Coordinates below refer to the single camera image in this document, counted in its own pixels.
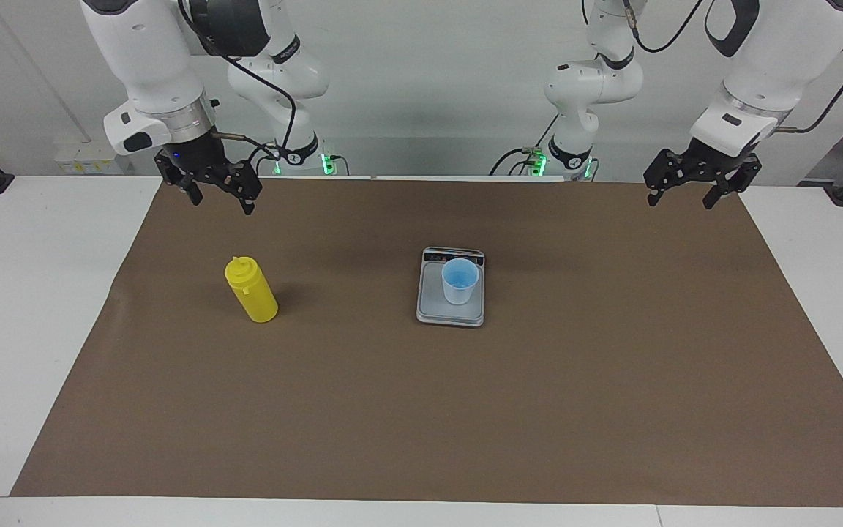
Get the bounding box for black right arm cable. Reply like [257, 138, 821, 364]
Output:
[176, 0, 298, 165]

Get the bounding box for light blue plastic cup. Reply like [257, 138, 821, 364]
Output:
[441, 258, 482, 306]

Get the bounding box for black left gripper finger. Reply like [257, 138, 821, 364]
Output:
[644, 148, 686, 207]
[701, 166, 759, 210]

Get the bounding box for white power strip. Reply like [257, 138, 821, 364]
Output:
[54, 141, 124, 175]

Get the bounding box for silver digital kitchen scale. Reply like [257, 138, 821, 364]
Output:
[416, 247, 487, 328]

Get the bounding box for brown paper mat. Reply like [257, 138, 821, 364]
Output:
[10, 178, 843, 508]

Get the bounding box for yellow squeeze bottle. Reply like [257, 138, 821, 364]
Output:
[225, 256, 280, 324]

